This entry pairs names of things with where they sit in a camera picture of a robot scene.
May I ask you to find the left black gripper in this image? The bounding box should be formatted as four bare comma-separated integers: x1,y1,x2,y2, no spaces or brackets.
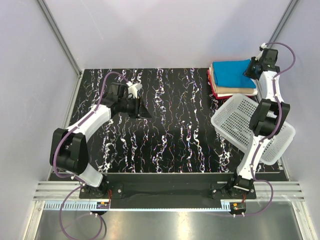
118,95,152,119

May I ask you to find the blue t shirt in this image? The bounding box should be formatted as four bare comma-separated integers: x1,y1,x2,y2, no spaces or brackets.
212,59,256,89

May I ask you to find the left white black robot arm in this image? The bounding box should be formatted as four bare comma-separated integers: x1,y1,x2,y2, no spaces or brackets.
49,82,151,198

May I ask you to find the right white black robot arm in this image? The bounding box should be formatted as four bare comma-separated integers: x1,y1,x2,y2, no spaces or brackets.
227,44,291,199

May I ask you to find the folded beige t shirt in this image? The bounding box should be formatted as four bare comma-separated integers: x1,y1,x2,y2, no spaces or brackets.
209,64,258,97

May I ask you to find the folded red t shirt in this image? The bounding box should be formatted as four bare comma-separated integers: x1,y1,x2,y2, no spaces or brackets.
207,69,233,100

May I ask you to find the white perforated plastic basket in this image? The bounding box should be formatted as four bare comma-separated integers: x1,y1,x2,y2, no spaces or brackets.
210,92,296,166

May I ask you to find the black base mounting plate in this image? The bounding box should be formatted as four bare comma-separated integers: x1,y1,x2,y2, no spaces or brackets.
79,173,256,200

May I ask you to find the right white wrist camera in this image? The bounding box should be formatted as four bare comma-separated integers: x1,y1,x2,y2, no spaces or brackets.
255,43,267,61

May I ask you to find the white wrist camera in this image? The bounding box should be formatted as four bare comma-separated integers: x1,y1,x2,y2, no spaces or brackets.
255,43,267,61
126,81,142,99

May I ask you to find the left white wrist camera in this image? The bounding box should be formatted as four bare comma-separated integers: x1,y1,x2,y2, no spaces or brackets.
126,81,142,99

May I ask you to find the right aluminium corner post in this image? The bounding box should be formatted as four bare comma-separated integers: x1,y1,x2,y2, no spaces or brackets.
269,0,300,43

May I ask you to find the aluminium corner post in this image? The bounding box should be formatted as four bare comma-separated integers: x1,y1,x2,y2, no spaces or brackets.
269,0,300,43
35,0,82,78

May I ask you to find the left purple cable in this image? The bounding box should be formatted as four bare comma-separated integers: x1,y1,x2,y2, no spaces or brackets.
53,71,131,239

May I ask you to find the left aluminium corner post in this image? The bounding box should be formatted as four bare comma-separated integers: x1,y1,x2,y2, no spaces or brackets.
35,0,82,78

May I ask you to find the white slotted cable duct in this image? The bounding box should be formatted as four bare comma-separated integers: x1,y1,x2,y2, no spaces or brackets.
44,200,231,212

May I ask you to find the aluminium frame rail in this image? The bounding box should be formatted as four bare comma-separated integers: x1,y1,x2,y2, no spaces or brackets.
32,181,304,201

